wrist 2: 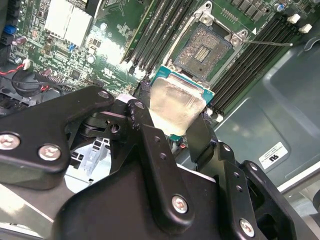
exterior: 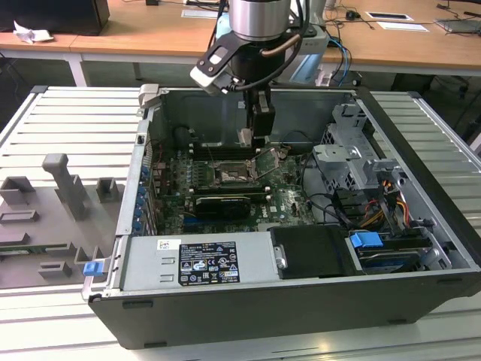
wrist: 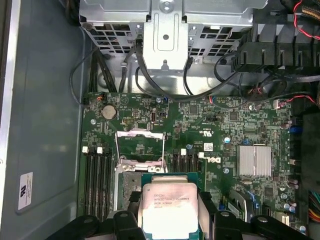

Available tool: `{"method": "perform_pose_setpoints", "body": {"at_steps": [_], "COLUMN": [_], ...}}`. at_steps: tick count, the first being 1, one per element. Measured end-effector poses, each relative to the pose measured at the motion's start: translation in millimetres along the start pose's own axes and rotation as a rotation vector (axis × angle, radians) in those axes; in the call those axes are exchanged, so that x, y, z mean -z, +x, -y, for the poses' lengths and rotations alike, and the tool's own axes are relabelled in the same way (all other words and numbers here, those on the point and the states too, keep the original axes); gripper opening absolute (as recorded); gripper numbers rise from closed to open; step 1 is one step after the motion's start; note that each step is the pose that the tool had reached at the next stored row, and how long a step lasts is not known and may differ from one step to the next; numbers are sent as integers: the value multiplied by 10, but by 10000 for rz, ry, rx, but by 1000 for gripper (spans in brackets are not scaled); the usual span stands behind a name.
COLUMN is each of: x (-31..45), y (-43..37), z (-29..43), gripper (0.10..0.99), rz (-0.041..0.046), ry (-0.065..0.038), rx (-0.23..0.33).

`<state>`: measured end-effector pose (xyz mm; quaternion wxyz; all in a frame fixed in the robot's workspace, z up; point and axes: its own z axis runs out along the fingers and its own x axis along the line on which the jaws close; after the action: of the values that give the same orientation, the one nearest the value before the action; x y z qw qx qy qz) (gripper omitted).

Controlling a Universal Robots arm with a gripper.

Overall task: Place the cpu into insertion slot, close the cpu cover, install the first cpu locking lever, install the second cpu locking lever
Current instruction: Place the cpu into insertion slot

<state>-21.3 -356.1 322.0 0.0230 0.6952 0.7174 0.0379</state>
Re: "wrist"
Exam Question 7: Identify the thick black cable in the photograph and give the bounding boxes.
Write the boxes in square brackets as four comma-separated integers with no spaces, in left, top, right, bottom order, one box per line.
[88,48,118,94]

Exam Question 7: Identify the black plastic shroud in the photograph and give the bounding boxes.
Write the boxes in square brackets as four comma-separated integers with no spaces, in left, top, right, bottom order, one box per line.
[298,112,320,201]

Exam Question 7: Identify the flat black cable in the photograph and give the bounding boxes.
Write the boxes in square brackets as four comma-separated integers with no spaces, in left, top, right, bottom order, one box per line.
[264,71,320,84]

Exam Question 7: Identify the black disk cable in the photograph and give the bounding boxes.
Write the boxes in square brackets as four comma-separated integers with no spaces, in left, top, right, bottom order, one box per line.
[134,66,242,97]
[118,37,142,94]

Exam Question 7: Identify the coloured power wire bundle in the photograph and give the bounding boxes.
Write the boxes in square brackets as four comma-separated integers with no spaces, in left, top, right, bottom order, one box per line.
[299,0,320,17]

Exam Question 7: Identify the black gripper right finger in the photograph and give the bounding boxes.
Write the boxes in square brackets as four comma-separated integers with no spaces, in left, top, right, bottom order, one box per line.
[199,191,311,240]

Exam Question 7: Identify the thin wire locking lever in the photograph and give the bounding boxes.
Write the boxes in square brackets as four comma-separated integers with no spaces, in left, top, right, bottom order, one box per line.
[161,133,168,168]

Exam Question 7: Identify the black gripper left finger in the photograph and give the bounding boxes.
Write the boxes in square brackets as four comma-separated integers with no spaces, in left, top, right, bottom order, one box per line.
[46,191,148,240]

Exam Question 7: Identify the green motherboard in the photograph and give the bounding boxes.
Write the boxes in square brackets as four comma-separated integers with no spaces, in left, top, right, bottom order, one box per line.
[79,91,305,240]

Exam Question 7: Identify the red and black wire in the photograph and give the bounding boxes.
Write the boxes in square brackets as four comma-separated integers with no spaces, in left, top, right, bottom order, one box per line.
[276,93,318,109]

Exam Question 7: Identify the green CPU with silver top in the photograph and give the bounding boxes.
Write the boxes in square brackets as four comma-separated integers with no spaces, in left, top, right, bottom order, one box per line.
[140,171,201,240]

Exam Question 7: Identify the black and silver PC case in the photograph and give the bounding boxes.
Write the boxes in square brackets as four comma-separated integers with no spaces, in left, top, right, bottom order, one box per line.
[0,0,320,240]

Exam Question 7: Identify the silver chipset heatsink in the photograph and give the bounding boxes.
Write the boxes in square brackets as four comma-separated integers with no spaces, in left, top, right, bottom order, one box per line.
[236,144,273,177]

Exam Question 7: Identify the black ribbed plastic bracket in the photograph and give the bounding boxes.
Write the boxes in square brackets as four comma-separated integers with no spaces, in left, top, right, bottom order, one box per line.
[233,22,320,75]

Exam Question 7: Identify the round silver coin battery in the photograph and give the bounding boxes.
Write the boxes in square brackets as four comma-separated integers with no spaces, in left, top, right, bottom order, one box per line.
[100,104,118,121]

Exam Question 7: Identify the thin black wire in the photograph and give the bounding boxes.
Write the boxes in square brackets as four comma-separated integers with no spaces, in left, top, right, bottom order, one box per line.
[69,46,101,108]

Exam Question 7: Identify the silver metal disk bay cage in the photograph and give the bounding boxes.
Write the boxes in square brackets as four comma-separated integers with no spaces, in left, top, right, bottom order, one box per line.
[78,0,254,74]

